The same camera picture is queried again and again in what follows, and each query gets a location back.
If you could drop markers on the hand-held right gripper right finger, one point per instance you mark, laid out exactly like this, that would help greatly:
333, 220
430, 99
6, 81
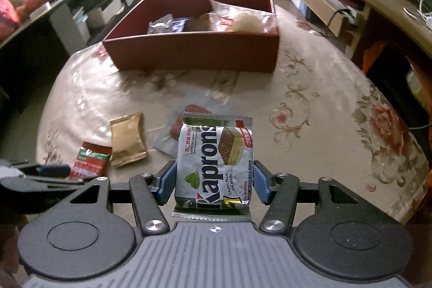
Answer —
261, 181

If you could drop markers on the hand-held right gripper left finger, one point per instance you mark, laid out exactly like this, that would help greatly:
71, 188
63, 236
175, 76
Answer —
166, 183

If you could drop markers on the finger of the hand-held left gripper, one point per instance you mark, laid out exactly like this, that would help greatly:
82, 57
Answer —
54, 170

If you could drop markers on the green and white wafer packet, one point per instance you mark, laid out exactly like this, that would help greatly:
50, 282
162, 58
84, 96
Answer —
212, 170

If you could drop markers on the red cardboard box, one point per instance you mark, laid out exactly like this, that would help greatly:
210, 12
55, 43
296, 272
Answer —
189, 50

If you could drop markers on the dark blue snack packet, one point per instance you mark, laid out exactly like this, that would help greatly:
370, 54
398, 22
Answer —
160, 26

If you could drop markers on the clear bun bag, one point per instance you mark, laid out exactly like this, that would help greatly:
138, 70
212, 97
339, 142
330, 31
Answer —
243, 19

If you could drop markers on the red and green packet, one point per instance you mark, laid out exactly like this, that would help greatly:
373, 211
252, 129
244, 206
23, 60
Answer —
91, 161

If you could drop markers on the clear sausage packet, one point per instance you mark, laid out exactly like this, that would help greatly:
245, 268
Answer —
175, 130

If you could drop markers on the gold foil packet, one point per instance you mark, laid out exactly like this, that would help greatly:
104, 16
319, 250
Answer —
128, 139

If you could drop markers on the floral tablecloth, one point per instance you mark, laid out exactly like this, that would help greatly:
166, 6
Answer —
320, 105

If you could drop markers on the long black sideboard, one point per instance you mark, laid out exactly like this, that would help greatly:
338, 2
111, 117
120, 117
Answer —
30, 48

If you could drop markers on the white plastic box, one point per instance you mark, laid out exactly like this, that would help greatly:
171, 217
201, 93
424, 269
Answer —
81, 24

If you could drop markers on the red snack bag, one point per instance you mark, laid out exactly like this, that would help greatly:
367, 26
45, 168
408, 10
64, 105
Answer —
8, 16

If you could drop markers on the white storage bin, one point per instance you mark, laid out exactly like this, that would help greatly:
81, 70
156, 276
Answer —
104, 9

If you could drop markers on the wooden television cabinet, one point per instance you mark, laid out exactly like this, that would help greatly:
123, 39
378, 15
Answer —
337, 1

